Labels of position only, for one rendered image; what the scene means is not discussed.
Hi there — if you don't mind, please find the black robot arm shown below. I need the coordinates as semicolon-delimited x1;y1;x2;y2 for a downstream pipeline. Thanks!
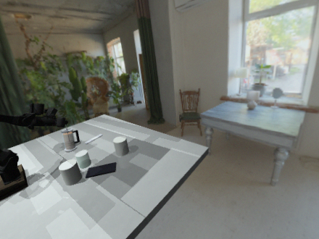
0;103;58;185

